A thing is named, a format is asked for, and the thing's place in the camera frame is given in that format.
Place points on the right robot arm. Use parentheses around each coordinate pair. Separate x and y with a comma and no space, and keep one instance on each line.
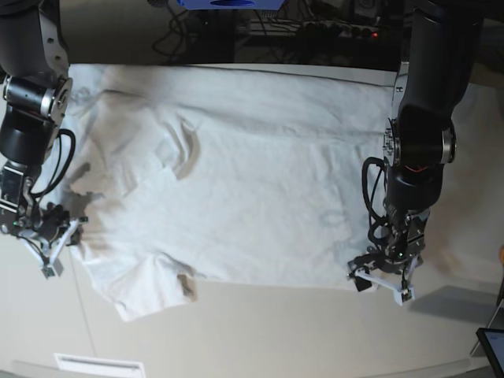
(36,88)

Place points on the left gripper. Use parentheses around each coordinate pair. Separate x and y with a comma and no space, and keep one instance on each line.
(377,260)

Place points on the power strip with red light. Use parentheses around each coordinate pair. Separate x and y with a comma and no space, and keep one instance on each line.
(360,33)

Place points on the white paper label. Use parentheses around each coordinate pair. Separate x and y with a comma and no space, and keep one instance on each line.
(99,366)

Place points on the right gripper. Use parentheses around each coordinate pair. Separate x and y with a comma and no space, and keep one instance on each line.
(55,214)

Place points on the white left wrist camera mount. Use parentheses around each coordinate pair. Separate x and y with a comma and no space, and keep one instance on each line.
(388,283)

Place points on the blue box overhead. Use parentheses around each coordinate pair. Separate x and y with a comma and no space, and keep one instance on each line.
(231,4)

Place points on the tablet with dark frame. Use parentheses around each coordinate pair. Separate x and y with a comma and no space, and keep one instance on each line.
(492,342)

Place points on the white T-shirt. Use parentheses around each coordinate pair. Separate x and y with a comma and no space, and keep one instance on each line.
(225,175)

